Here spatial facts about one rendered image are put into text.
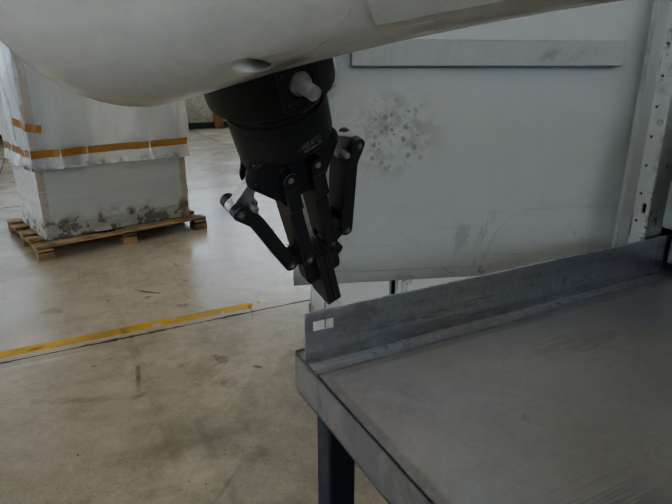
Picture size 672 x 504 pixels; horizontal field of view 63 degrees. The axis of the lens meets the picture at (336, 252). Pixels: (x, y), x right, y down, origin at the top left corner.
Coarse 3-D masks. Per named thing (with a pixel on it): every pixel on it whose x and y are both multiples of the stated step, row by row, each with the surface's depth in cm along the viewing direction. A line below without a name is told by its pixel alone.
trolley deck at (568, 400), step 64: (576, 320) 80; (640, 320) 80; (320, 384) 65; (384, 384) 64; (448, 384) 64; (512, 384) 64; (576, 384) 64; (640, 384) 64; (384, 448) 54; (448, 448) 54; (512, 448) 54; (576, 448) 54; (640, 448) 54
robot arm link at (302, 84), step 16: (320, 64) 35; (256, 80) 33; (272, 80) 33; (288, 80) 33; (304, 80) 33; (320, 80) 35; (208, 96) 36; (224, 96) 34; (240, 96) 34; (256, 96) 34; (272, 96) 34; (288, 96) 34; (304, 96) 33; (320, 96) 36; (224, 112) 35; (240, 112) 35; (256, 112) 35; (272, 112) 35; (288, 112) 35
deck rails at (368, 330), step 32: (576, 256) 87; (608, 256) 91; (640, 256) 95; (448, 288) 76; (480, 288) 79; (512, 288) 82; (544, 288) 86; (576, 288) 90; (608, 288) 91; (352, 320) 70; (384, 320) 73; (416, 320) 75; (448, 320) 78; (480, 320) 80; (512, 320) 80; (320, 352) 69; (352, 352) 71; (384, 352) 71
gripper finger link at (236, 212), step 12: (240, 204) 42; (240, 216) 42; (252, 216) 43; (252, 228) 43; (264, 228) 44; (264, 240) 45; (276, 240) 46; (276, 252) 47; (288, 252) 47; (288, 264) 48
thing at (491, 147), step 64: (640, 0) 90; (384, 64) 86; (448, 64) 87; (512, 64) 89; (576, 64) 90; (640, 64) 94; (384, 128) 91; (448, 128) 93; (512, 128) 94; (576, 128) 96; (640, 128) 95; (384, 192) 95; (448, 192) 96; (512, 192) 98; (576, 192) 100; (384, 256) 98; (448, 256) 100; (512, 256) 102
